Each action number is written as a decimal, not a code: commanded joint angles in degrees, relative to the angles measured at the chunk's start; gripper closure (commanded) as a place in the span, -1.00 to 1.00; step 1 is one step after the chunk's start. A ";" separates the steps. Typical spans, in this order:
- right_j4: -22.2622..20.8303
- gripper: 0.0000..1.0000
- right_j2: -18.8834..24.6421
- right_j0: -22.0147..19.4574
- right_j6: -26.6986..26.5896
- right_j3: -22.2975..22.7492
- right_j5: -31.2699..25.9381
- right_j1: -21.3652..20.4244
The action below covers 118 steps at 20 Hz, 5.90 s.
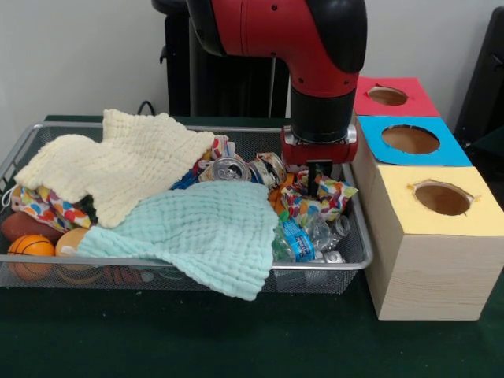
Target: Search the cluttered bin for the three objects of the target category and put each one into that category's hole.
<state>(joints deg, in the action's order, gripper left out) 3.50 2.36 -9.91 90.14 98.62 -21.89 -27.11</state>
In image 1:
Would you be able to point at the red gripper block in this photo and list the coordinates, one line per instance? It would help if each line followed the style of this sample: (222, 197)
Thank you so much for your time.
(319, 154)

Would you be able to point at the colourful dotted cloth bag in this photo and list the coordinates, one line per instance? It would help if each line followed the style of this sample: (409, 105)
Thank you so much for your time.
(59, 212)
(334, 193)

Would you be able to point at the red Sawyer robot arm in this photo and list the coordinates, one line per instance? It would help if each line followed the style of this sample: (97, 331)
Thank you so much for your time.
(315, 47)

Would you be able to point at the wooden box with three holes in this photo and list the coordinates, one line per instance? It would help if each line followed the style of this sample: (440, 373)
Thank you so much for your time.
(433, 275)

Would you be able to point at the crushed printed can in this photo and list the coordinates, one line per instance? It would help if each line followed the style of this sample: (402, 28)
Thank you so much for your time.
(267, 169)

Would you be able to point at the crushed bottle with blue label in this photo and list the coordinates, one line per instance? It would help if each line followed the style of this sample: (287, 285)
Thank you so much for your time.
(299, 240)

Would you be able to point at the crushed silver can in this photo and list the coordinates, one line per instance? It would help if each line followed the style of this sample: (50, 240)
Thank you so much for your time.
(226, 169)

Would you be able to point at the mint waffle cloth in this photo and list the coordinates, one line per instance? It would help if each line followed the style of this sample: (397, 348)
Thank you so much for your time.
(197, 236)

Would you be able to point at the dark green table cloth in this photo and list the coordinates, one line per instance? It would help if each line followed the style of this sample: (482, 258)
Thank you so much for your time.
(157, 338)
(492, 143)

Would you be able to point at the black upright panel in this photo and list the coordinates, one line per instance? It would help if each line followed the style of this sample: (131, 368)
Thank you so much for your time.
(484, 78)

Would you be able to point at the cream waffle cloth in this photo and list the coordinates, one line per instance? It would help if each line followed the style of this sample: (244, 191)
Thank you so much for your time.
(118, 169)

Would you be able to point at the peach foam ball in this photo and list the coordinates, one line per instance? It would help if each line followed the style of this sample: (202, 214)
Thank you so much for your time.
(69, 240)

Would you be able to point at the small orange basketball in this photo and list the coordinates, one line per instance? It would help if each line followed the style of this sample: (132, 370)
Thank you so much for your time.
(30, 248)

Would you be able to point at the small brown football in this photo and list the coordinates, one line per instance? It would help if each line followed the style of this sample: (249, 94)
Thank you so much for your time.
(23, 226)

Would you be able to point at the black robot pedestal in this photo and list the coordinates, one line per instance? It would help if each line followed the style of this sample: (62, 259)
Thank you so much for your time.
(228, 86)

